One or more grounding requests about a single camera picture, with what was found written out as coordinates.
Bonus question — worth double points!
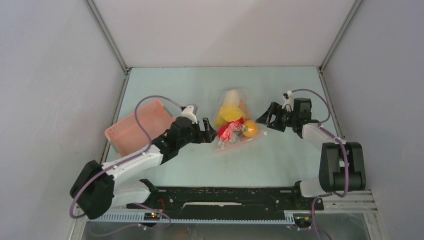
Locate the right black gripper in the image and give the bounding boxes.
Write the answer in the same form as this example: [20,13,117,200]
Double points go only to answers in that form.
[255,102,297,133]

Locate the fake orange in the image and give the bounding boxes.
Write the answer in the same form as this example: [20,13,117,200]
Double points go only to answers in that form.
[242,120,260,138]

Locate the clear zip top bag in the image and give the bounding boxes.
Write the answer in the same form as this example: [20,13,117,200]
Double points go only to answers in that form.
[213,88,268,153]

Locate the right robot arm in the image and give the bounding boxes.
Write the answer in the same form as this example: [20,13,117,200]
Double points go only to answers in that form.
[256,97,366,209]

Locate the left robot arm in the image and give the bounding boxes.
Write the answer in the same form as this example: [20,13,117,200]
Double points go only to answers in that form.
[69,116,218,220]

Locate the fake red apple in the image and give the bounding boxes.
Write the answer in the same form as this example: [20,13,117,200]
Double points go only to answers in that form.
[217,117,245,143]

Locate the pink plastic basket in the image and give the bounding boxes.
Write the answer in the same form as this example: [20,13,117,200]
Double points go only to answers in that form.
[104,99,175,157]

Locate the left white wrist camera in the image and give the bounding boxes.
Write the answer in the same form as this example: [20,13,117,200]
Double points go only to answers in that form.
[181,103,198,124]

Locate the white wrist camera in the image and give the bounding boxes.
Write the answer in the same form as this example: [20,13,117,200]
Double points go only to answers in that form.
[282,90,294,112]
[181,103,198,124]

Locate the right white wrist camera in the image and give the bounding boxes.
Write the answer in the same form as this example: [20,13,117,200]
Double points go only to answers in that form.
[282,90,294,112]

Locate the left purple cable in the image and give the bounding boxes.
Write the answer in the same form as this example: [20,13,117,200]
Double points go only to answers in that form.
[68,95,185,220]

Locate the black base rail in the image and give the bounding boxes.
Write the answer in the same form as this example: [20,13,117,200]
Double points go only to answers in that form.
[143,186,324,220]

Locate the white cable duct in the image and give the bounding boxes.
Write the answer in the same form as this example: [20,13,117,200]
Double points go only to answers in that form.
[90,211,295,225]

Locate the left aluminium frame post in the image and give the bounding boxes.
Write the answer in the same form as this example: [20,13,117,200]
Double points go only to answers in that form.
[84,0,130,75]

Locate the aluminium frame post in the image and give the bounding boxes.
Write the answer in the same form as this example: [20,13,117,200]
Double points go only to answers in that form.
[318,0,364,74]
[84,0,130,75]

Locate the right aluminium frame post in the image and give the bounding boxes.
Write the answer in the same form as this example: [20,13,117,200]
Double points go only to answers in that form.
[318,0,364,74]

